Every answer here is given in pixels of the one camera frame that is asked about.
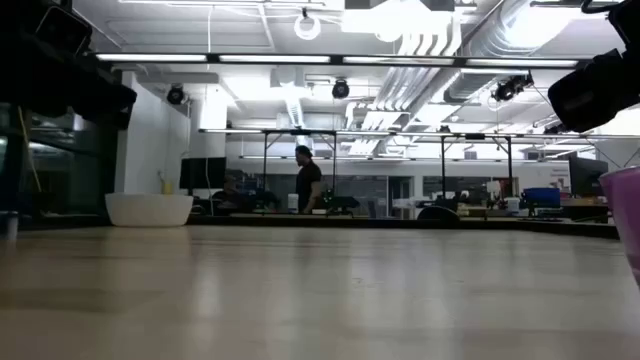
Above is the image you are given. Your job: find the white bowl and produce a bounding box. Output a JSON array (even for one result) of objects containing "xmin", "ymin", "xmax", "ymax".
[{"xmin": 104, "ymin": 193, "xmax": 195, "ymax": 228}]

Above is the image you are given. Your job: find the pink plastic bowl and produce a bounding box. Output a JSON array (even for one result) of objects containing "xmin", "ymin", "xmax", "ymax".
[{"xmin": 598, "ymin": 166, "xmax": 640, "ymax": 289}]

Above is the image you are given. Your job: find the person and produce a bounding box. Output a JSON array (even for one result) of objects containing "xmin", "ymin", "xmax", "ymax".
[{"xmin": 294, "ymin": 144, "xmax": 326, "ymax": 215}]

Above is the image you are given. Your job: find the black computer monitor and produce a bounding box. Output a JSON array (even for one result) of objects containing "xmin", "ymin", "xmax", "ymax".
[
  {"xmin": 179, "ymin": 157, "xmax": 227, "ymax": 191},
  {"xmin": 568, "ymin": 155, "xmax": 609, "ymax": 198}
]

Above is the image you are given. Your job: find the black rounded chair back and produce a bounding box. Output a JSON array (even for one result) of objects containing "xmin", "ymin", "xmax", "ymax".
[{"xmin": 417, "ymin": 205, "xmax": 461, "ymax": 222}]

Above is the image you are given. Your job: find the black overhead light bar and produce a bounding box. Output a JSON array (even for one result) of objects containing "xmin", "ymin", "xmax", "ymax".
[{"xmin": 87, "ymin": 51, "xmax": 640, "ymax": 70}]

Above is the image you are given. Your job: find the blue storage bin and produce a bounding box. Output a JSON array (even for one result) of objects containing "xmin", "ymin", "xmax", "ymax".
[{"xmin": 522, "ymin": 187, "xmax": 562, "ymax": 210}]

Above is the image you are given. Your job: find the black aluminium table frame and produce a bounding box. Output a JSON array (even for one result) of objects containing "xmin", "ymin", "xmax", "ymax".
[{"xmin": 19, "ymin": 213, "xmax": 621, "ymax": 240}]

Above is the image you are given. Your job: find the black metal frame rig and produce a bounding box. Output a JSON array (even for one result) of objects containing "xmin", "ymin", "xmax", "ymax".
[
  {"xmin": 259, "ymin": 128, "xmax": 339, "ymax": 216},
  {"xmin": 439, "ymin": 132, "xmax": 515, "ymax": 211}
]

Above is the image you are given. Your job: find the white hanging ring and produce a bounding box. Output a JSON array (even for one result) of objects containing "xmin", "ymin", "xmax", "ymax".
[{"xmin": 293, "ymin": 12, "xmax": 322, "ymax": 42}]

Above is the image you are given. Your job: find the black ceiling camera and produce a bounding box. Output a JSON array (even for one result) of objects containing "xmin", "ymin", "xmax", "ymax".
[{"xmin": 491, "ymin": 72, "xmax": 535, "ymax": 104}]

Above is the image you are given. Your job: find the yellow extension cable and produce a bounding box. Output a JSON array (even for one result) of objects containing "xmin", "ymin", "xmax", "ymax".
[{"xmin": 17, "ymin": 104, "xmax": 43, "ymax": 194}]

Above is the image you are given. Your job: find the small grey post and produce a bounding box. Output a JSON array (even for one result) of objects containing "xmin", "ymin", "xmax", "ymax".
[{"xmin": 0, "ymin": 210, "xmax": 20, "ymax": 241}]

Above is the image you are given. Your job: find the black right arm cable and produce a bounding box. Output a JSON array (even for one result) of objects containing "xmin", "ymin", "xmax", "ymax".
[{"xmin": 580, "ymin": 0, "xmax": 624, "ymax": 15}]

